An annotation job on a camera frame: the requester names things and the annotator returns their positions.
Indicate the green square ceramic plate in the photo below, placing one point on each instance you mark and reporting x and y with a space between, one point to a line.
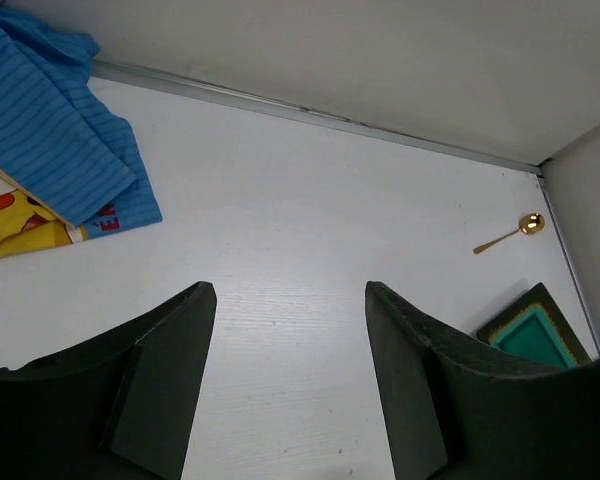
534 328

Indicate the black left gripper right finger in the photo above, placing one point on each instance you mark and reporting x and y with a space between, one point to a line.
456 408

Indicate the blue Pikachu placemat cloth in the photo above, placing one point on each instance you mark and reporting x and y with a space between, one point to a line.
70 170

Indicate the gold spoon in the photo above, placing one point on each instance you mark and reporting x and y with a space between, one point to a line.
529 224

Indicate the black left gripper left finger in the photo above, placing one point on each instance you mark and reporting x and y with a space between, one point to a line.
120 405

